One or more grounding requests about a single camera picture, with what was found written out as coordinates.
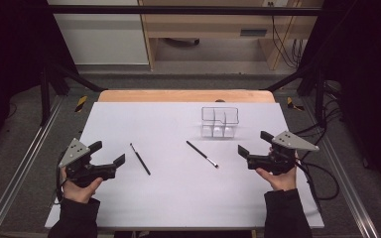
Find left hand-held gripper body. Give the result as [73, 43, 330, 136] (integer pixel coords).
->
[58, 138, 117, 188]

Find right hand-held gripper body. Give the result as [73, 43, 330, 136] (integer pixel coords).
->
[246, 130, 320, 177]

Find thin black makeup brush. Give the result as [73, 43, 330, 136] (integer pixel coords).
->
[129, 142, 152, 177]

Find clear plastic organizer box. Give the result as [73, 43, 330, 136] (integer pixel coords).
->
[200, 106, 240, 140]

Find black silver-ferrule makeup brush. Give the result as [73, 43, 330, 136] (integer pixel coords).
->
[186, 140, 220, 170]

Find person's left hand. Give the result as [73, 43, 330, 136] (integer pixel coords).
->
[59, 165, 104, 204]

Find person's right hand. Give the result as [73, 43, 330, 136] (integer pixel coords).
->
[255, 148, 300, 192]

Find yellow clamp right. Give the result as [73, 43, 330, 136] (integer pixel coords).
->
[286, 96, 306, 112]

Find yellow clamp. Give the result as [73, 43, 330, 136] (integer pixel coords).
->
[74, 95, 89, 113]
[286, 96, 306, 112]

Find yellow clamp left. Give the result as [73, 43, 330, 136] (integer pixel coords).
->
[74, 95, 89, 113]

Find black metal stand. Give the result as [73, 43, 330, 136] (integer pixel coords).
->
[261, 61, 329, 127]
[39, 61, 109, 127]

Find white table board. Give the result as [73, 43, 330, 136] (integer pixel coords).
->
[44, 101, 325, 230]

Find wooden table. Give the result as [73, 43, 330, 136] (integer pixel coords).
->
[97, 89, 276, 103]

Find white cabinet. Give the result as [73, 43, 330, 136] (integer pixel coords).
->
[47, 0, 150, 66]

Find black curtain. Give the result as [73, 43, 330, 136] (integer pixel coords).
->
[299, 0, 381, 201]
[0, 0, 80, 161]

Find light wooden desk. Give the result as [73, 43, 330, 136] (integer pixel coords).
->
[138, 0, 325, 71]

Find left hand-held gripper cable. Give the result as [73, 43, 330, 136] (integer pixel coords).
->
[55, 158, 67, 203]

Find hand-held gripper cable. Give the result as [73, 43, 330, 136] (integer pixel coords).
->
[55, 158, 67, 203]
[294, 158, 323, 213]

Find right hand-held gripper cable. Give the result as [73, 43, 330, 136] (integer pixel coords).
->
[294, 158, 323, 213]

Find aluminium floor rail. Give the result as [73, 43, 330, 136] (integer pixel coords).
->
[0, 95, 65, 238]
[302, 98, 381, 238]

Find black floor cables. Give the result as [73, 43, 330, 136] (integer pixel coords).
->
[291, 78, 344, 201]

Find hanging black cables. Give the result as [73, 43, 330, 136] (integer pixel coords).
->
[267, 1, 308, 69]

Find black horizontal frame bar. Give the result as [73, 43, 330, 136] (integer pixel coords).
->
[48, 4, 323, 17]

